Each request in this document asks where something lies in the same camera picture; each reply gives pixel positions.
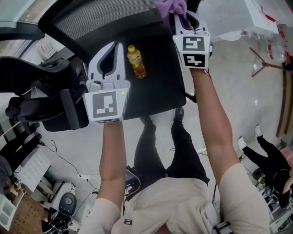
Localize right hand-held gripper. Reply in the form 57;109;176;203
172;10;214;69

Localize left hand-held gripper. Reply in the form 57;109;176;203
83;41;131;124

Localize purple cleaning cloth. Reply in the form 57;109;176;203
154;0;192;30

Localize black mesh-back office chair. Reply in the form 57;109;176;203
38;0;200;122

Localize person's left forearm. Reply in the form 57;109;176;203
97;119;128;202

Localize person's right forearm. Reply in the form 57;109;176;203
189;67;241;188

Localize black padded office chair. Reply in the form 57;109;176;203
0;56;90;133

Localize yellow drink bottle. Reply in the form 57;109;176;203
126;45;147;80

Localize white desk telephone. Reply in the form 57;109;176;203
36;36;60;62

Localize person's left shoe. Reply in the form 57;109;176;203
139;114;159;129

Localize wooden coat stand base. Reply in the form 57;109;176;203
249;47;287;78

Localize person's right shoe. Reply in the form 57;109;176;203
172;106;185;123

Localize clear water jug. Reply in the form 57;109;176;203
265;34;288;63

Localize white power strip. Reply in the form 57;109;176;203
78;174;102;184

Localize person's black trousers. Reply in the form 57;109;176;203
133;118;210;186

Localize black waist-worn device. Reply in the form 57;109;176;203
124;166;142;200

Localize white drawer cabinet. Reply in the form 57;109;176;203
15;146;52;193

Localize black round-topped device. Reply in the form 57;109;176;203
58;191;77;216

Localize person's beige shirt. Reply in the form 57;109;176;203
78;163;271;234

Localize brown perforated board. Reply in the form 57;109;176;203
10;193;50;234

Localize black floor cable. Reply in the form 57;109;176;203
49;140;101;184

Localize white harness strap with buckle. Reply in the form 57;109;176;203
205;202;232;234

